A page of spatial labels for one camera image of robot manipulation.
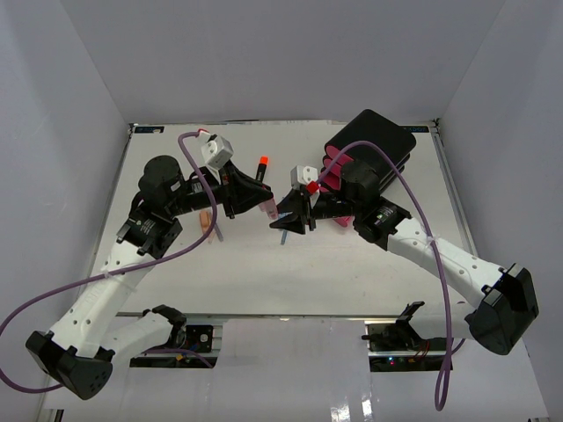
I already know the blue slim highlighter pen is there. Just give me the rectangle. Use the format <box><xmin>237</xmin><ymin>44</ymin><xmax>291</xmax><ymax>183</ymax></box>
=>
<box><xmin>280</xmin><ymin>230</ymin><xmax>288</xmax><ymax>245</ymax></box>

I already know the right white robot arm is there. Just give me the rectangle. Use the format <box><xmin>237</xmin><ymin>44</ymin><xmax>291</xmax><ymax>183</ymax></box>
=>
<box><xmin>269</xmin><ymin>162</ymin><xmax>539</xmax><ymax>355</ymax></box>

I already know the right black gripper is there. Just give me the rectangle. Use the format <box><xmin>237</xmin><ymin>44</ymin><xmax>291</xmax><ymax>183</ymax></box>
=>
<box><xmin>269</xmin><ymin>189</ymin><xmax>361</xmax><ymax>236</ymax></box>

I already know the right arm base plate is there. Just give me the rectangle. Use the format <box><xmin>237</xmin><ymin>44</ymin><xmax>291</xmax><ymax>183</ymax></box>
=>
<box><xmin>362</xmin><ymin>323</ymin><xmax>446</xmax><ymax>353</ymax></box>

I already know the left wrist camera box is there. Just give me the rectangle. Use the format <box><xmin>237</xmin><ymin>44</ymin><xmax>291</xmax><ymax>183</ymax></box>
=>
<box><xmin>199</xmin><ymin>131</ymin><xmax>234</xmax><ymax>171</ymax></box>

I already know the purple slim highlighter pen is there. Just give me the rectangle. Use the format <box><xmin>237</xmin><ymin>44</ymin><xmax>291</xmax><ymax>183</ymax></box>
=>
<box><xmin>215</xmin><ymin>225</ymin><xmax>224</xmax><ymax>242</ymax></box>

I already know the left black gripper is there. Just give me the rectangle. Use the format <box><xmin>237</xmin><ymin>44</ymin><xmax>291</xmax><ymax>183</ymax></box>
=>
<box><xmin>168</xmin><ymin>158</ymin><xmax>274</xmax><ymax>219</ymax></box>

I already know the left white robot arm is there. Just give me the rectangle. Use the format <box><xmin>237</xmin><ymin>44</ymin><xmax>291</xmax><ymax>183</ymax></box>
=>
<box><xmin>26</xmin><ymin>156</ymin><xmax>273</xmax><ymax>400</ymax></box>

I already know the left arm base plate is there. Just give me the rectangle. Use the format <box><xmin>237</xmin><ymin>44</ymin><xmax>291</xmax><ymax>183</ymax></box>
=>
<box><xmin>139</xmin><ymin>324</ymin><xmax>215</xmax><ymax>355</ymax></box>

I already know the pink translucent correction pen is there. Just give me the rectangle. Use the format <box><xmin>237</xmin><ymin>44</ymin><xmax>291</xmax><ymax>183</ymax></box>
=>
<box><xmin>259</xmin><ymin>199</ymin><xmax>278</xmax><ymax>221</ymax></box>

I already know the dark blue table label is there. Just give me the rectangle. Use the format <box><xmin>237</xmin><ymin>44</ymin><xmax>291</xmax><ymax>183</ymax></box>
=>
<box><xmin>134</xmin><ymin>126</ymin><xmax>165</xmax><ymax>134</ymax></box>

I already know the purple cable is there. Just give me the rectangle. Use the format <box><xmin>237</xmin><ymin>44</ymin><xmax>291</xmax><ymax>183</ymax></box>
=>
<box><xmin>0</xmin><ymin>129</ymin><xmax>221</xmax><ymax>393</ymax></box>
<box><xmin>314</xmin><ymin>140</ymin><xmax>467</xmax><ymax>412</ymax></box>

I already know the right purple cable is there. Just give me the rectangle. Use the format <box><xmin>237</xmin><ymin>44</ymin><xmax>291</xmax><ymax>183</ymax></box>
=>
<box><xmin>314</xmin><ymin>140</ymin><xmax>467</xmax><ymax>412</ymax></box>

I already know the right dark table label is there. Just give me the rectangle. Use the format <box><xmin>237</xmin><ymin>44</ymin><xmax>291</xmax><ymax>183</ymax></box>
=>
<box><xmin>403</xmin><ymin>126</ymin><xmax>429</xmax><ymax>134</ymax></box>

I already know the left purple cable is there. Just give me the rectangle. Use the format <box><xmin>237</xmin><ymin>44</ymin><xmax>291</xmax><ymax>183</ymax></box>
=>
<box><xmin>0</xmin><ymin>129</ymin><xmax>221</xmax><ymax>393</ymax></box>

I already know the black pink drawer organizer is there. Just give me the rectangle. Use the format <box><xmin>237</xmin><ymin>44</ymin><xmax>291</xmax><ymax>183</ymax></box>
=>
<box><xmin>318</xmin><ymin>108</ymin><xmax>417</xmax><ymax>229</ymax></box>

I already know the orange translucent correction pen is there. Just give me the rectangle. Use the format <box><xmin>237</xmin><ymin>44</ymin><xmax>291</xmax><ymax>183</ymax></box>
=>
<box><xmin>199</xmin><ymin>210</ymin><xmax>211</xmax><ymax>233</ymax></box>

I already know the orange cap black highlighter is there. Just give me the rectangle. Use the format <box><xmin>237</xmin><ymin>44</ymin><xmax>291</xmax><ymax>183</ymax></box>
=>
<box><xmin>255</xmin><ymin>156</ymin><xmax>269</xmax><ymax>182</ymax></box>

